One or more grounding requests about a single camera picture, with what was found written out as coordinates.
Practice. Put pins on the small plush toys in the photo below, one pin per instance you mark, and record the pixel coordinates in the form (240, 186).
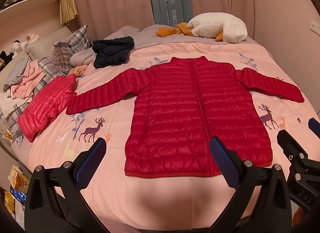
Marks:
(18, 46)

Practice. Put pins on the red puffer jacket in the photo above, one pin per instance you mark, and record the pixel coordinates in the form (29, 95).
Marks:
(180, 106)
(46, 106)

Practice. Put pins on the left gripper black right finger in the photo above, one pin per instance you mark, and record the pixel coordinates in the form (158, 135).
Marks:
(261, 201)

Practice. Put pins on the pink clothes pile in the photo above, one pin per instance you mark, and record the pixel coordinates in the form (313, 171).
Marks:
(23, 79)

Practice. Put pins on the folded red puffer jacket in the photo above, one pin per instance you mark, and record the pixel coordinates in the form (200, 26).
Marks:
(46, 106)

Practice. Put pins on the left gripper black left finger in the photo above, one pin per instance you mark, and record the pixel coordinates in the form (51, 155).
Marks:
(43, 212)

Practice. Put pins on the white wall socket strip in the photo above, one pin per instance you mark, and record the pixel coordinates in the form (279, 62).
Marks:
(314, 27)

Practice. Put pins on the grey folded blanket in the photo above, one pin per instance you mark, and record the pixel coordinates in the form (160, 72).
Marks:
(83, 57)

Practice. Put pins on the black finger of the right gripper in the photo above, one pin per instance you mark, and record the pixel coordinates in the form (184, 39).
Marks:
(314, 126)
(292, 150)

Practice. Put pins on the snack bags on floor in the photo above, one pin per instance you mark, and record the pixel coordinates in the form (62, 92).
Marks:
(15, 198)

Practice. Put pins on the dark navy garment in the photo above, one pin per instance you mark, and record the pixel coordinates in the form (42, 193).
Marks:
(112, 52)

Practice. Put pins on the white goose plush toy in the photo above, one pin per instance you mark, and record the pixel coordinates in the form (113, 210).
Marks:
(217, 25)

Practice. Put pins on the plaid pillow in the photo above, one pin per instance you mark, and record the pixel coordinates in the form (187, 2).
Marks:
(61, 52)

